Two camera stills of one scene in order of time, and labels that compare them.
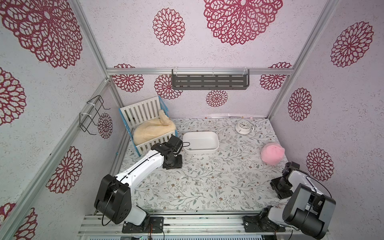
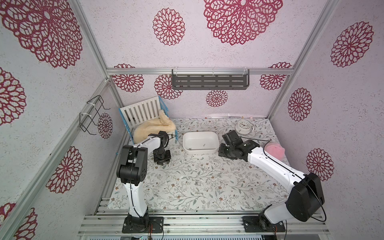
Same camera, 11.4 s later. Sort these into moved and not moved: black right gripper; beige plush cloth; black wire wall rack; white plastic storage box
Moved: black right gripper
Not moved: beige plush cloth; white plastic storage box; black wire wall rack
